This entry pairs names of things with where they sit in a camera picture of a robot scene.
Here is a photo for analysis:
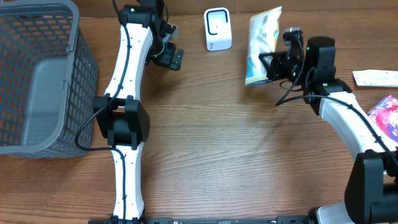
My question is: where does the cream snack bag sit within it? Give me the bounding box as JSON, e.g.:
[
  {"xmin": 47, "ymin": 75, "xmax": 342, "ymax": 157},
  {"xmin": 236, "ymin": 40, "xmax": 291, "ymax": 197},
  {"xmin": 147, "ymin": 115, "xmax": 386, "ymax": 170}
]
[{"xmin": 245, "ymin": 6, "xmax": 282, "ymax": 86}]

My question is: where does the white conditioner tube gold cap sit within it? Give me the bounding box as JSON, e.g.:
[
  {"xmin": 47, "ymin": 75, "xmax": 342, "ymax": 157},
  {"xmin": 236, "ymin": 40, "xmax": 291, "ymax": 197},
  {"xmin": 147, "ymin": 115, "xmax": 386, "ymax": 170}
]
[{"xmin": 353, "ymin": 70, "xmax": 397, "ymax": 87}]

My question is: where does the red purple liners pack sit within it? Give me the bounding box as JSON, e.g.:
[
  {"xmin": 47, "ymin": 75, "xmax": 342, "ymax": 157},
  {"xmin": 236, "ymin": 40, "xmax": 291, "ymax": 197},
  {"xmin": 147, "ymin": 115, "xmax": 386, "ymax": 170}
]
[{"xmin": 368, "ymin": 95, "xmax": 397, "ymax": 142}]

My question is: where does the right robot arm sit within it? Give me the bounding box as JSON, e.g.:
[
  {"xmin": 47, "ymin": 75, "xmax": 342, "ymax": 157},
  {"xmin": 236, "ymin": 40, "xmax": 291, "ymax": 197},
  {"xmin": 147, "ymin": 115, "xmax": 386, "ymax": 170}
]
[{"xmin": 259, "ymin": 36, "xmax": 397, "ymax": 223}]

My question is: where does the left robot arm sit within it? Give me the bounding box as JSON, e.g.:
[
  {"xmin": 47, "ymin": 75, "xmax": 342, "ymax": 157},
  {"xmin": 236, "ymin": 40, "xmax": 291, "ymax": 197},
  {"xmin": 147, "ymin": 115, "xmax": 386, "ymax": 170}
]
[{"xmin": 93, "ymin": 0, "xmax": 183, "ymax": 223}]

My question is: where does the white barcode scanner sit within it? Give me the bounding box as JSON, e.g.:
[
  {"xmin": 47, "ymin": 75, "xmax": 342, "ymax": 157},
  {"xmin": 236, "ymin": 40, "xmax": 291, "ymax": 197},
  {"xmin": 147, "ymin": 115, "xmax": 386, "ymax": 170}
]
[{"xmin": 203, "ymin": 7, "xmax": 233, "ymax": 52}]

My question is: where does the grey plastic shopping basket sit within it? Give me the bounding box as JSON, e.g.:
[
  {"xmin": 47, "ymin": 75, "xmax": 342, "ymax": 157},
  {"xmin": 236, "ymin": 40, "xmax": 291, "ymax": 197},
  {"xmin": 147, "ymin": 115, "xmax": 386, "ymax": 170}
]
[{"xmin": 1, "ymin": 1, "xmax": 98, "ymax": 158}]

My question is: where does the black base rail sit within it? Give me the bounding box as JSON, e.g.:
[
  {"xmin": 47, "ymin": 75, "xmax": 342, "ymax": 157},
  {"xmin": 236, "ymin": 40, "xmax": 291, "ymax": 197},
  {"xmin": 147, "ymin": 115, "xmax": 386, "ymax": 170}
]
[{"xmin": 88, "ymin": 215, "xmax": 315, "ymax": 224}]

